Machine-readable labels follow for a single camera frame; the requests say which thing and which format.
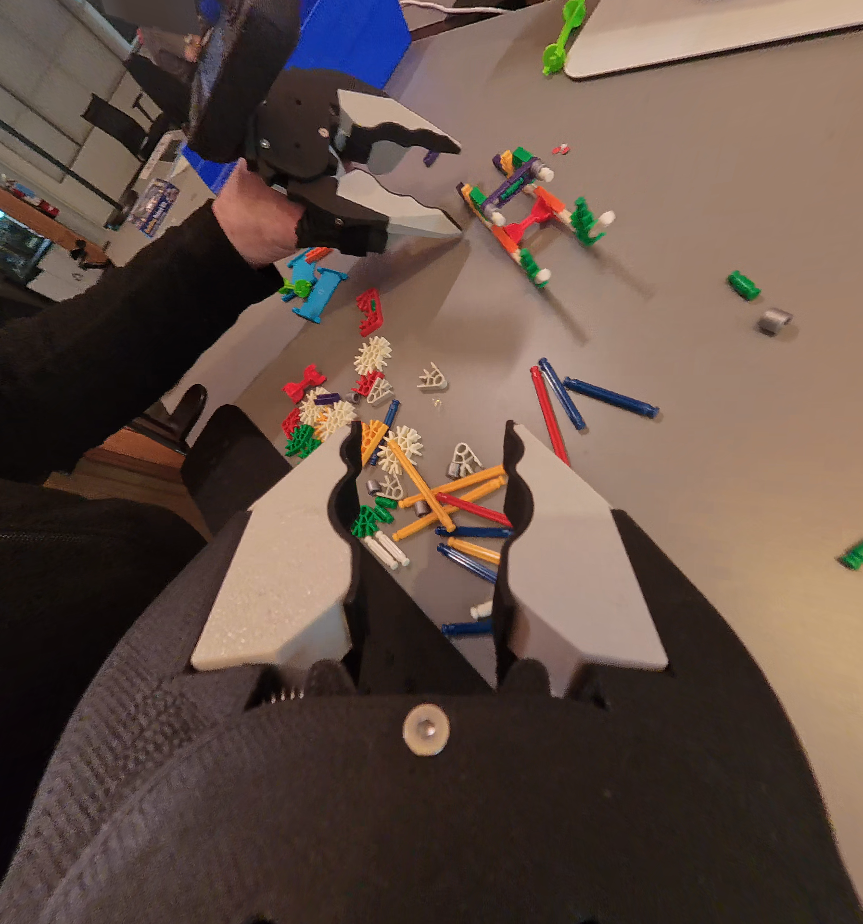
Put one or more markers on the blue plastic bin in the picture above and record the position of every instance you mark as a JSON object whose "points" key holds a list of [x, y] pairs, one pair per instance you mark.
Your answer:
{"points": [[359, 36]]}

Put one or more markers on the black perforated panel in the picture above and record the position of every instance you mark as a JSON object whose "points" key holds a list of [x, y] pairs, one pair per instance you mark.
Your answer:
{"points": [[229, 462]]}

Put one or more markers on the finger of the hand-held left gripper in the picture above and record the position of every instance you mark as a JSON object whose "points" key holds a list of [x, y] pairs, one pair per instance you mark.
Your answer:
{"points": [[374, 202], [381, 115]]}

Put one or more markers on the grey toy connector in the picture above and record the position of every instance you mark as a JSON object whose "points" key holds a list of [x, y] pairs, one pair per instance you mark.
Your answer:
{"points": [[392, 487], [381, 392], [467, 458], [433, 379]]}

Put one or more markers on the person's left hand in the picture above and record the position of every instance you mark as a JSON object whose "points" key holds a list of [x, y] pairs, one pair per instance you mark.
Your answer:
{"points": [[258, 224]]}

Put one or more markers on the yellow toy connector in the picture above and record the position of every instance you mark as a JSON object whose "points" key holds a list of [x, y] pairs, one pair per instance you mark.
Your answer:
{"points": [[374, 437]]}

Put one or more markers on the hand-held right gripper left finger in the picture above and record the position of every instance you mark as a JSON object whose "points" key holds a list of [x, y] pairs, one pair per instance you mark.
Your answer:
{"points": [[273, 585]]}

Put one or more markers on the cyan toy panel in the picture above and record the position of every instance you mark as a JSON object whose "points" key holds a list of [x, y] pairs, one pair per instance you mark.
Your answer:
{"points": [[320, 296], [300, 265]]}

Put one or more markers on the dark blue toy rod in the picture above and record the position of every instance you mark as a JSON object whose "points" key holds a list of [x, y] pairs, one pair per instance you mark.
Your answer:
{"points": [[389, 415], [612, 398], [475, 532], [467, 563], [467, 628], [565, 397]]}

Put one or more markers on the black chair armrest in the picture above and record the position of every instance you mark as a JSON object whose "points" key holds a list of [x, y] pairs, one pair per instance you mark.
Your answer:
{"points": [[182, 411]]}

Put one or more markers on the white snowflake toy connector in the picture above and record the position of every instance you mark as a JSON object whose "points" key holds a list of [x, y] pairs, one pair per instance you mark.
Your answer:
{"points": [[372, 356], [402, 444], [310, 408], [338, 420]]}

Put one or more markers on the orange toy connector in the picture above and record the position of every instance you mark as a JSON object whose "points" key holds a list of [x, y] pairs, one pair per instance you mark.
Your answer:
{"points": [[319, 254]]}

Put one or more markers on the red corner toy connector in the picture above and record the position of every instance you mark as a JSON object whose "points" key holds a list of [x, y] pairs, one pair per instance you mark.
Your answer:
{"points": [[372, 325], [366, 384], [368, 302], [291, 422]]}

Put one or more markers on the red toy spool piece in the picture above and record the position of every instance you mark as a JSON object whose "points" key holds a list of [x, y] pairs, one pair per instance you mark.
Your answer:
{"points": [[303, 382]]}

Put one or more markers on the green toy connector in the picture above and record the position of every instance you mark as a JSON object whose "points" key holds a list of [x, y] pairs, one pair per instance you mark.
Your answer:
{"points": [[366, 521], [303, 442]]}

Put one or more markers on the person's left forearm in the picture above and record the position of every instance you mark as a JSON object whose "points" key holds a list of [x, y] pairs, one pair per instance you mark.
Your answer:
{"points": [[114, 339]]}

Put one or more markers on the yellow toy rod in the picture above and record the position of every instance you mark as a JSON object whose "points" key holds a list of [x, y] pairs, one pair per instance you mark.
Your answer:
{"points": [[475, 480], [421, 487], [417, 530], [475, 551]]}

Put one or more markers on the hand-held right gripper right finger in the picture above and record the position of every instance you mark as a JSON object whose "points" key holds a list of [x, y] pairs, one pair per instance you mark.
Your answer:
{"points": [[583, 585]]}

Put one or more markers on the small lime green clip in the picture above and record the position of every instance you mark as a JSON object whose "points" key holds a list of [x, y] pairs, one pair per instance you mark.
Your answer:
{"points": [[296, 290]]}

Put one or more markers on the lime green toy spool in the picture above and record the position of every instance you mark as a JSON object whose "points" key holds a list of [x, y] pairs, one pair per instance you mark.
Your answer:
{"points": [[558, 47]]}

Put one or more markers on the red toy rod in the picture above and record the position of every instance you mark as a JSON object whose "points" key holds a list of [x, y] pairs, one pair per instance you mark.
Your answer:
{"points": [[550, 419], [475, 511]]}

